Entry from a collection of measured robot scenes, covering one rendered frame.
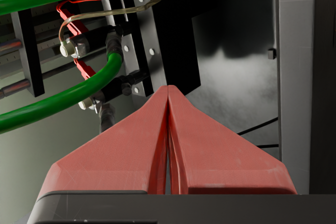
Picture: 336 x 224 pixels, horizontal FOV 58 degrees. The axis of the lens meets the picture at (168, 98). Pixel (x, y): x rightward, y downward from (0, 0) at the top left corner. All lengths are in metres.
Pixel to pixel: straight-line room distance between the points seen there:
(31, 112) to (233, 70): 0.41
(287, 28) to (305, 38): 0.02
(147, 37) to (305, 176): 0.30
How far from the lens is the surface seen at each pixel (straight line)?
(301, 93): 0.39
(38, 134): 0.75
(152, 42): 0.47
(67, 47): 0.42
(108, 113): 0.38
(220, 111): 0.65
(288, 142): 0.43
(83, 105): 0.44
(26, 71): 0.61
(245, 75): 0.57
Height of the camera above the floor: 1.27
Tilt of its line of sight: 36 degrees down
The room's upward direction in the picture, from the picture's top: 122 degrees counter-clockwise
